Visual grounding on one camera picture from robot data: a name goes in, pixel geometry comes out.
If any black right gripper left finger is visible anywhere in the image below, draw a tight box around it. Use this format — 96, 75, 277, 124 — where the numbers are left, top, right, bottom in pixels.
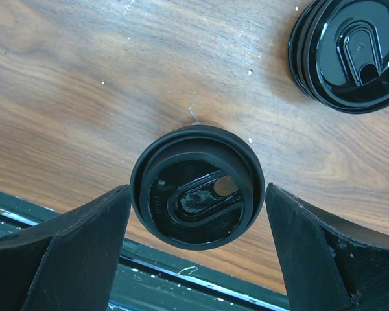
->
0, 185, 130, 310

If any black mounting base rail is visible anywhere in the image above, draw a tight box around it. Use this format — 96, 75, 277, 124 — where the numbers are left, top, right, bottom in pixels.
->
0, 192, 290, 310

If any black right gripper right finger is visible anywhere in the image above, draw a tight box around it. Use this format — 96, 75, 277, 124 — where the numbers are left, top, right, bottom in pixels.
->
265, 183, 389, 310

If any black coffee lid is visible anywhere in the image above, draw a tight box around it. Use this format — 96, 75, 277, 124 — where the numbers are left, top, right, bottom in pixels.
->
130, 125, 265, 251

